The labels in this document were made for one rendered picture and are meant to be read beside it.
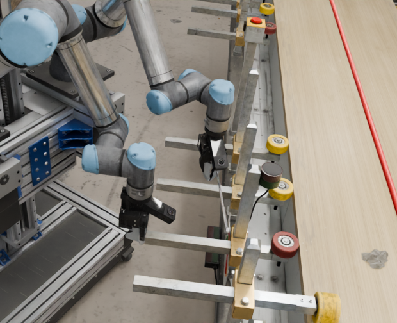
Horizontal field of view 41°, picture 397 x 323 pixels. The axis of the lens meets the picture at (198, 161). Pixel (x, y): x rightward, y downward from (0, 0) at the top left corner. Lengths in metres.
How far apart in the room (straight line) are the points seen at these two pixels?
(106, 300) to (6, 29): 1.57
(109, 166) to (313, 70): 1.35
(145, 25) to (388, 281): 0.99
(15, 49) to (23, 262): 1.35
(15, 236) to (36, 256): 0.19
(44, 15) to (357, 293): 1.07
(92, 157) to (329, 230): 0.76
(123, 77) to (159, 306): 2.01
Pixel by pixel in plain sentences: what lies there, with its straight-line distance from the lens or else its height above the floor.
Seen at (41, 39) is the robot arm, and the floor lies 1.49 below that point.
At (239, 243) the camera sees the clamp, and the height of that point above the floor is 0.87.
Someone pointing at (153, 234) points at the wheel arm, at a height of 0.86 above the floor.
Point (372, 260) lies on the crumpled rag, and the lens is 1.66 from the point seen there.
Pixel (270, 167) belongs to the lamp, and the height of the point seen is 1.14.
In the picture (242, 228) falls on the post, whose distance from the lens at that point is 1.60.
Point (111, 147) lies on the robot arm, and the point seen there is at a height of 1.16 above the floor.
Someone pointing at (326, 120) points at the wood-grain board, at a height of 0.90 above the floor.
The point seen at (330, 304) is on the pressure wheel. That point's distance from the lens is 1.41.
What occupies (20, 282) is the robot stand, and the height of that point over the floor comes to 0.21.
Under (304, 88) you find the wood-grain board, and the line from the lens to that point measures 2.35.
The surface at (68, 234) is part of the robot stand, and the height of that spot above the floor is 0.21.
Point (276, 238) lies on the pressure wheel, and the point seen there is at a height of 0.91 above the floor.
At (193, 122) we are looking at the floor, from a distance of 3.59.
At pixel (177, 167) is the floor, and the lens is 3.19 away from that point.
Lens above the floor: 2.05
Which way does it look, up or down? 39 degrees down
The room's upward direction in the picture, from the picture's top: 8 degrees clockwise
